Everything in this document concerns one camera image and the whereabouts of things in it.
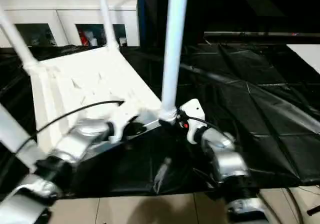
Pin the white plastic table top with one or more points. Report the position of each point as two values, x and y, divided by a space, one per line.
87 89

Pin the white plastic table leg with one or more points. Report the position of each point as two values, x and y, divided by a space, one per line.
15 139
106 16
17 39
173 49

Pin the black mat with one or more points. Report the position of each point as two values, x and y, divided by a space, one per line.
250 96

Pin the white cup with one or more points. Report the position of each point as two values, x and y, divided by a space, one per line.
122 41
93 41

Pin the red carton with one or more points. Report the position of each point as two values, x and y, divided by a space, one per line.
84 37

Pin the blue upright panel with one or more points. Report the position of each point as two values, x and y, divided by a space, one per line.
142 16

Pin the dark metal bar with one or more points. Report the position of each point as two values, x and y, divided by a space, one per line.
260 34

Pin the white paper sheet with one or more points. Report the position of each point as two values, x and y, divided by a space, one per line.
306 56

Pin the white sideboard cabinet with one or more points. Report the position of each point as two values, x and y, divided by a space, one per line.
50 11

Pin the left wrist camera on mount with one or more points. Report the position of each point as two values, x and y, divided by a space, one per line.
120 121

